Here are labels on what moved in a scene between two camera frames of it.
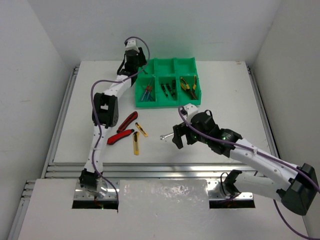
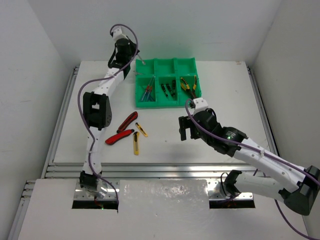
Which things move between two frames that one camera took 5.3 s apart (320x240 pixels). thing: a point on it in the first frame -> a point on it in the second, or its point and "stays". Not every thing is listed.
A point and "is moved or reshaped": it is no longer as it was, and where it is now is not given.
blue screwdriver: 150,89 stays
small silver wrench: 163,136 is moved or reshaped
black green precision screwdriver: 169,89 stays
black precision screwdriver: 164,90 stays
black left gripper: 141,61 -> 133,53
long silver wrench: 146,73 is moved or reshaped
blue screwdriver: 147,88 stays
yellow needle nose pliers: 193,92 stays
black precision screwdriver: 174,87 stays
